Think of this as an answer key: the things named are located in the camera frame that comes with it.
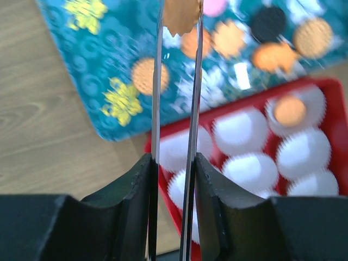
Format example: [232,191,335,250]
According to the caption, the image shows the large orange dotted cookie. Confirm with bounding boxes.
[293,17,333,58]

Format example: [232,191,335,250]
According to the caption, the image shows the orange flower cookie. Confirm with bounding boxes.
[212,20,246,59]

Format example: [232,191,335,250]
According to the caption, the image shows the white paper cup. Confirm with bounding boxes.
[222,152,279,195]
[159,127,213,172]
[254,189,279,199]
[287,169,339,196]
[213,108,269,156]
[191,208,200,245]
[276,128,331,181]
[167,169,186,210]
[265,85,326,137]

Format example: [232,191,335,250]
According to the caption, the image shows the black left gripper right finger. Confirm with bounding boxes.
[195,153,347,260]

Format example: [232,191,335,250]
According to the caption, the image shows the orange fish cookie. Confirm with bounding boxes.
[252,41,300,73]

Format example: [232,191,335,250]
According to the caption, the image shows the red cookie box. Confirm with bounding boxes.
[143,78,348,261]

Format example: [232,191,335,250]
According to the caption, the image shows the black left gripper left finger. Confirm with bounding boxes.
[1,153,152,260]

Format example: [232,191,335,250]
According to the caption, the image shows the orange dotted sandwich cookie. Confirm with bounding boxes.
[131,58,170,96]

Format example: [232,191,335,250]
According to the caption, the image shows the orange plain oval cookie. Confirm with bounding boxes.
[273,95,307,127]

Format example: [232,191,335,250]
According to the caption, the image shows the teal floral tray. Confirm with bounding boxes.
[38,1,347,141]

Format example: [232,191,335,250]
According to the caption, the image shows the metal tongs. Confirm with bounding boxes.
[147,1,203,260]

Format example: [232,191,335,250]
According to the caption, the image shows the pink sandwich cookie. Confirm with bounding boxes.
[203,0,228,17]

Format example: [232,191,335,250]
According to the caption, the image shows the black sandwich cookie lower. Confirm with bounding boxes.
[250,6,287,44]

